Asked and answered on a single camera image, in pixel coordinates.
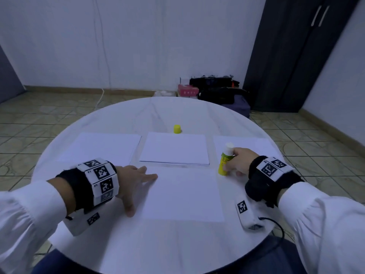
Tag black bag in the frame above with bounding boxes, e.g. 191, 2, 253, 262
189, 76, 247, 105

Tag black wristband with markers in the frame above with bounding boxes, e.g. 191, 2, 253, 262
56, 159, 121, 215
245, 155, 305, 208

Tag person's right forearm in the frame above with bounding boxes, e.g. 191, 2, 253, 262
278, 181, 365, 274

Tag blue suitcase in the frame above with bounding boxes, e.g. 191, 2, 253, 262
222, 94, 252, 119

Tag single white paper sheet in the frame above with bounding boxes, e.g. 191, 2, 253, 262
138, 132, 211, 166
137, 167, 226, 223

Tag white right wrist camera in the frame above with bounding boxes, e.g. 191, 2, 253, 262
235, 194, 266, 232

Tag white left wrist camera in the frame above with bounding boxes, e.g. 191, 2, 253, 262
63, 205, 112, 237

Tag pink box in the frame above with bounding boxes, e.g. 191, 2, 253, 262
177, 84, 200, 99

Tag black wardrobe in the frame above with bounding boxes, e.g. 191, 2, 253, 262
243, 0, 360, 113

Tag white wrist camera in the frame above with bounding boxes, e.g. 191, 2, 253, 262
63, 205, 112, 237
235, 194, 266, 232

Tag person's left hand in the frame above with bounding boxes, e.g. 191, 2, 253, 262
116, 165, 159, 218

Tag yellow glue stick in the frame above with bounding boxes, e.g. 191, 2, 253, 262
218, 142, 236, 176

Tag person's right hand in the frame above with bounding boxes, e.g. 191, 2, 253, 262
224, 147, 260, 177

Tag grey door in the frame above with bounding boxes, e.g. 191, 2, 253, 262
0, 45, 26, 103

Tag white wall cable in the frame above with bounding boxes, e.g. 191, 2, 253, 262
94, 0, 112, 109

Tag black right wristband with markers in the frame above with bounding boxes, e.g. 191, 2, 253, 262
245, 155, 305, 208

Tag white paper stack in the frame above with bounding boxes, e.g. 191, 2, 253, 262
213, 135, 283, 160
57, 132, 142, 166

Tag person's left forearm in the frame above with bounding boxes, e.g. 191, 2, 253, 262
0, 178, 76, 274

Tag person's legs in blue jeans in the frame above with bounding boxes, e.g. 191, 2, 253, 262
31, 234, 309, 274

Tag black right camera cable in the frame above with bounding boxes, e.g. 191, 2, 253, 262
259, 217, 286, 243

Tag black left wristband with markers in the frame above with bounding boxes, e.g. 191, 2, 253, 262
56, 159, 121, 215

